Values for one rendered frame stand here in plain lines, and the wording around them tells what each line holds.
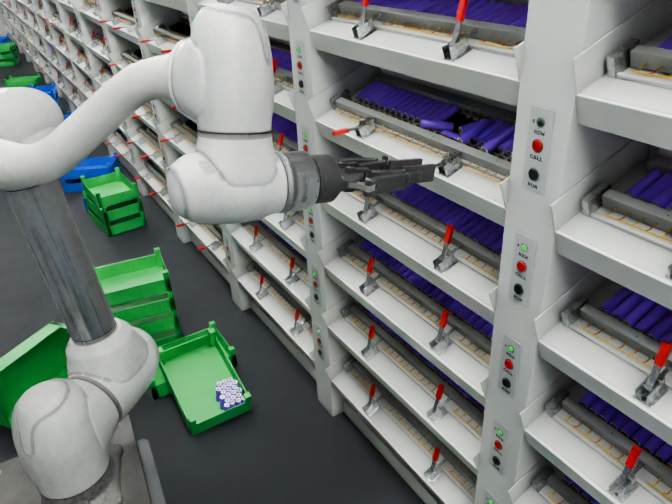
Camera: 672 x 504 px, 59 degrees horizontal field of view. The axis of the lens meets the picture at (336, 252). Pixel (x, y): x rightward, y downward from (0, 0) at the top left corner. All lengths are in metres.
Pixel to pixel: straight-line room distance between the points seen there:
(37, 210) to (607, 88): 1.03
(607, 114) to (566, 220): 0.18
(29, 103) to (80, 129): 0.33
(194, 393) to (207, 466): 0.27
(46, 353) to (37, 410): 0.95
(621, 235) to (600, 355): 0.20
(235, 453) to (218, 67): 1.31
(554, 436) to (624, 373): 0.22
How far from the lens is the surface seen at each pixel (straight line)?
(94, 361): 1.43
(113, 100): 0.92
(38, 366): 2.28
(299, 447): 1.85
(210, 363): 2.08
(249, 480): 1.80
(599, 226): 0.92
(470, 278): 1.14
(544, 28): 0.87
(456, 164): 1.08
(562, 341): 1.02
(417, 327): 1.34
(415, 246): 1.24
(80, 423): 1.36
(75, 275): 1.36
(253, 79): 0.80
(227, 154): 0.80
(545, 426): 1.16
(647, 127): 0.81
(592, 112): 0.85
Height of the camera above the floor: 1.36
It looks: 29 degrees down
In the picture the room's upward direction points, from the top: 3 degrees counter-clockwise
